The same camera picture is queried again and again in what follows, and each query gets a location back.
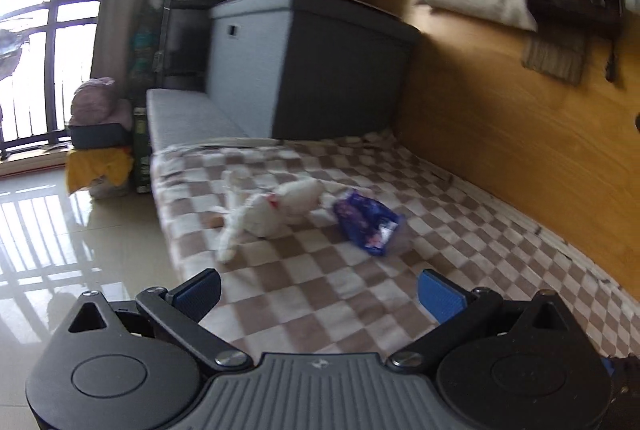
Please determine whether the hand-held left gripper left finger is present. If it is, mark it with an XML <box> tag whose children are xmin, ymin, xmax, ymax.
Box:
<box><xmin>66</xmin><ymin>267</ymin><xmax>253</xmax><ymax>371</ymax></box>

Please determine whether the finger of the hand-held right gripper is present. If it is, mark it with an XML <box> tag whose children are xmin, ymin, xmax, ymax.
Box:
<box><xmin>601</xmin><ymin>355</ymin><xmax>640</xmax><ymax>393</ymax></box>

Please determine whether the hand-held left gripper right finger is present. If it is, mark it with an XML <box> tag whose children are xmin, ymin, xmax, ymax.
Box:
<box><xmin>386</xmin><ymin>269</ymin><xmax>573</xmax><ymax>373</ymax></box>

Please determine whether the blue snack packet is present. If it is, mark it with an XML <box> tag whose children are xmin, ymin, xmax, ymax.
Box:
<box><xmin>332</xmin><ymin>190</ymin><xmax>406</xmax><ymax>258</ymax></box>

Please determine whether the white plush toy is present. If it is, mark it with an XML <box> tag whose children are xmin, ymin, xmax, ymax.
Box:
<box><xmin>215</xmin><ymin>170</ymin><xmax>346</xmax><ymax>263</ymax></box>

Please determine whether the brown white checkered blanket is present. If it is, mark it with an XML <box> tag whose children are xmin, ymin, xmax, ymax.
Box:
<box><xmin>149</xmin><ymin>133</ymin><xmax>640</xmax><ymax>361</ymax></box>

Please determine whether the white printed bag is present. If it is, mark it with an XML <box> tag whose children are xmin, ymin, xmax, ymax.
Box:
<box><xmin>89</xmin><ymin>175</ymin><xmax>128</xmax><ymax>200</ymax></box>

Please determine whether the yellow cloth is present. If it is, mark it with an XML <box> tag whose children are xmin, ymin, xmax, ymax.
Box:
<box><xmin>66</xmin><ymin>146</ymin><xmax>135</xmax><ymax>195</ymax></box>

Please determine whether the grey bench cushion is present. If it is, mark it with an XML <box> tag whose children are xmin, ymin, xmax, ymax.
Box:
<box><xmin>146</xmin><ymin>88</ymin><xmax>281</xmax><ymax>156</ymax></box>

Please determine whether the dark grey basket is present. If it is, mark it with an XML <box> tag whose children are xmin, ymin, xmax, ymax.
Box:
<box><xmin>69</xmin><ymin>123</ymin><xmax>128</xmax><ymax>150</ymax></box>

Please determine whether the pink bag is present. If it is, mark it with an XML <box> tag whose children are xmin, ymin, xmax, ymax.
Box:
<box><xmin>70</xmin><ymin>77</ymin><xmax>133</xmax><ymax>128</ymax></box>

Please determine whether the black window railing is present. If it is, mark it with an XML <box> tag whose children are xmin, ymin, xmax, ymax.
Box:
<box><xmin>0</xmin><ymin>0</ymin><xmax>106</xmax><ymax>161</ymax></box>

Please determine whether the grey storage box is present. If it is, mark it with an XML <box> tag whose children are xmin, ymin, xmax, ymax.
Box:
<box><xmin>209</xmin><ymin>0</ymin><xmax>421</xmax><ymax>141</ymax></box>

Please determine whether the stack of green packages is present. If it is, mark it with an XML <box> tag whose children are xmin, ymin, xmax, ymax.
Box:
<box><xmin>129</xmin><ymin>5</ymin><xmax>166</xmax><ymax>108</ymax></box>

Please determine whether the striped woven cloth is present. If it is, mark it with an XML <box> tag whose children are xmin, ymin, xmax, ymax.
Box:
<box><xmin>522</xmin><ymin>33</ymin><xmax>587</xmax><ymax>85</ymax></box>

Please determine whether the hanging net basket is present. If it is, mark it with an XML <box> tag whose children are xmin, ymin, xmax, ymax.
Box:
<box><xmin>0</xmin><ymin>28</ymin><xmax>28</xmax><ymax>81</ymax></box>

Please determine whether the wooden bed frame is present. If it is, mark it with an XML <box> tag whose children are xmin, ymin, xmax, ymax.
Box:
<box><xmin>395</xmin><ymin>3</ymin><xmax>640</xmax><ymax>296</ymax></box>

